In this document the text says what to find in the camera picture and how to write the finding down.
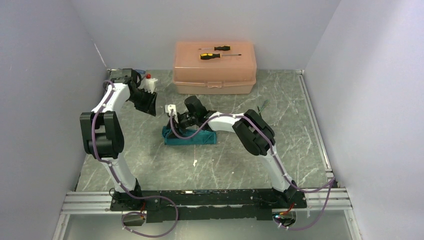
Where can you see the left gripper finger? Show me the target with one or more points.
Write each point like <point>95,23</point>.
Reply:
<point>148,109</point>
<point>152,104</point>

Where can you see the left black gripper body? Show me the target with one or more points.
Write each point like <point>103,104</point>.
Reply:
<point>140,96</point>

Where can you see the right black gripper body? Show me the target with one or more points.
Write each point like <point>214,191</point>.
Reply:
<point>186,120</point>

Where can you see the teal cloth napkin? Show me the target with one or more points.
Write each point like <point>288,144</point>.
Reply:
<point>203,137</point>

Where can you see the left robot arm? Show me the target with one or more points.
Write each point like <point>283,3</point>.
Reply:
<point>102,135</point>

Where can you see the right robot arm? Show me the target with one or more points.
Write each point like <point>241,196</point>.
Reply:
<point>256,136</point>

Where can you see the red-blue screwdriver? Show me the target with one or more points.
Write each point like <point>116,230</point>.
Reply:
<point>140,70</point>

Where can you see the pink plastic toolbox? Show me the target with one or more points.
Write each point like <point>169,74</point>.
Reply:
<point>231,75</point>

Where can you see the large yellow-black screwdriver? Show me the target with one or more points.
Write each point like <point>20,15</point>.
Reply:
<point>210,56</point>

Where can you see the small yellow-black screwdriver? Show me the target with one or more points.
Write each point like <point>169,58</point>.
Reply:
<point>223,48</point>

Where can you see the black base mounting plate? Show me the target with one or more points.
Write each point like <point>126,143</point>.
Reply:
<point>212,204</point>

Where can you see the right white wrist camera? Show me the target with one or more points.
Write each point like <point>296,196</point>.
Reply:
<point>170,110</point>

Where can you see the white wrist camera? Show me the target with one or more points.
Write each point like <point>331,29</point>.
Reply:
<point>148,83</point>
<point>170,110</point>

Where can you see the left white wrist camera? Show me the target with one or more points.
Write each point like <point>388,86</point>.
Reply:
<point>148,83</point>

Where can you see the aluminium frame rail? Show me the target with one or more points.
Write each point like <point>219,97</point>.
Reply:
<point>99,203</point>

